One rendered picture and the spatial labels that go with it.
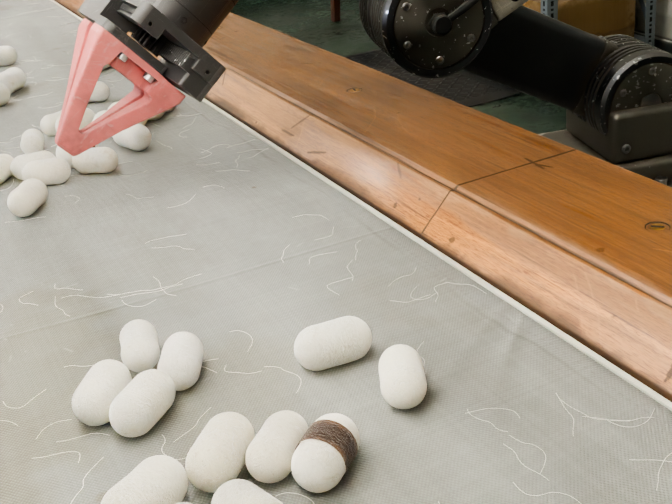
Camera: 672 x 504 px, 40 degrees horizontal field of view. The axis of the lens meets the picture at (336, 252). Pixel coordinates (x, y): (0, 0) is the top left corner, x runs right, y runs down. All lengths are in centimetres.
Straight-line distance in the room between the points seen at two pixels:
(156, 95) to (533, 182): 23
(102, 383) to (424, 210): 22
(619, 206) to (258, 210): 22
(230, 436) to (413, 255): 19
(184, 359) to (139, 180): 28
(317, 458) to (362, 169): 29
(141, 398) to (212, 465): 6
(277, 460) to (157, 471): 4
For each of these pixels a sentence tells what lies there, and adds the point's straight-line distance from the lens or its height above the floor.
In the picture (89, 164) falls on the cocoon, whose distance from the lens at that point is 69.
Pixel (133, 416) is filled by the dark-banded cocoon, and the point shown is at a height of 75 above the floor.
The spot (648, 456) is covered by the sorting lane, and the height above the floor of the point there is 74.
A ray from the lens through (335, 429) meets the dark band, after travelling 35.
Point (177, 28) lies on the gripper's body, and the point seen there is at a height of 86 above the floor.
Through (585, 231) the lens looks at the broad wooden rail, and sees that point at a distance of 47.
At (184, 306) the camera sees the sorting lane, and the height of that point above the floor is 74.
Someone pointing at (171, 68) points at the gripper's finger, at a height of 83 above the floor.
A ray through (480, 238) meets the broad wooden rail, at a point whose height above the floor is 75.
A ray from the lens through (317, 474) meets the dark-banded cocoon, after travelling 34.
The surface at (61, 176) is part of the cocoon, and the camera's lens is 68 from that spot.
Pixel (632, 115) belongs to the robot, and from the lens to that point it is 119.
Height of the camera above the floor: 97
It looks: 26 degrees down
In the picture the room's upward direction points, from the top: 6 degrees counter-clockwise
